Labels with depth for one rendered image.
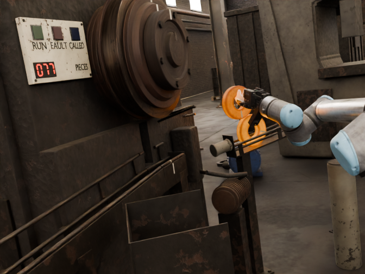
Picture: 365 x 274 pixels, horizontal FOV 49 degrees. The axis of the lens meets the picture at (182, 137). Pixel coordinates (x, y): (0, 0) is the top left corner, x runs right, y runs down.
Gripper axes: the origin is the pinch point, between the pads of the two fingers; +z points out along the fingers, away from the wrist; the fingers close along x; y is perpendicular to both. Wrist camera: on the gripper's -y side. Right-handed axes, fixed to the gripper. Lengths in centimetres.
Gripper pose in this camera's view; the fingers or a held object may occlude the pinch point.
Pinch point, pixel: (237, 98)
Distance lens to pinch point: 188.3
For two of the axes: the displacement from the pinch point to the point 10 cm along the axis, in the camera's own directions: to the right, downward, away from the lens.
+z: -5.1, -3.4, 7.9
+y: 0.0, -9.2, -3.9
